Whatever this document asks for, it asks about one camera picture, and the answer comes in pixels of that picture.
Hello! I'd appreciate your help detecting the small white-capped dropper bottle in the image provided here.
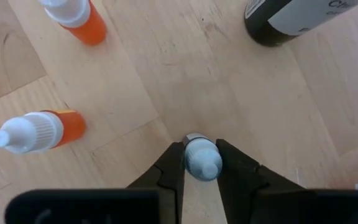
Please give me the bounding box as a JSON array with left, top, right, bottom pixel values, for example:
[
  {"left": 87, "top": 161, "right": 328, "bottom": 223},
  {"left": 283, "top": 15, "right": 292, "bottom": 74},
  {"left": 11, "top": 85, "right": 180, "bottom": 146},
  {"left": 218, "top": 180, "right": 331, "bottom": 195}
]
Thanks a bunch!
[{"left": 181, "top": 133, "right": 223, "bottom": 182}]

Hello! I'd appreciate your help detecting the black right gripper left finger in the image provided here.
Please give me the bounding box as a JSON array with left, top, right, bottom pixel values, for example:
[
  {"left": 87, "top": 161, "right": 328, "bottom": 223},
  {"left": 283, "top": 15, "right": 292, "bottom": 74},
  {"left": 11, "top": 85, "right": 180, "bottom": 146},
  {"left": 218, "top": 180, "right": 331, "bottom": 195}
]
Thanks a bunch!
[{"left": 126, "top": 140, "right": 186, "bottom": 224}]

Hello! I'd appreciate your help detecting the small orange dropper bottle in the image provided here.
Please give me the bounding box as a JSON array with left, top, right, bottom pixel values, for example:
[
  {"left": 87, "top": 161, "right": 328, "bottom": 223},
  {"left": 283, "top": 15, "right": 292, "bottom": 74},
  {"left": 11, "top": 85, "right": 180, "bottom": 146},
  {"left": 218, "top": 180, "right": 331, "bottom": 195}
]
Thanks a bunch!
[
  {"left": 0, "top": 109, "right": 86, "bottom": 155},
  {"left": 37, "top": 0, "right": 108, "bottom": 47}
]

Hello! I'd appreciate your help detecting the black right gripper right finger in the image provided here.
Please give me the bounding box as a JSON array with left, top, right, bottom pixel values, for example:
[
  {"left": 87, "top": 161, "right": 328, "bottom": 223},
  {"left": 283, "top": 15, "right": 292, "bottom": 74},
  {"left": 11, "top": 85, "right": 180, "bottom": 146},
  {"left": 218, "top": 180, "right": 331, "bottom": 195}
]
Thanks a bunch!
[{"left": 215, "top": 138, "right": 307, "bottom": 224}]

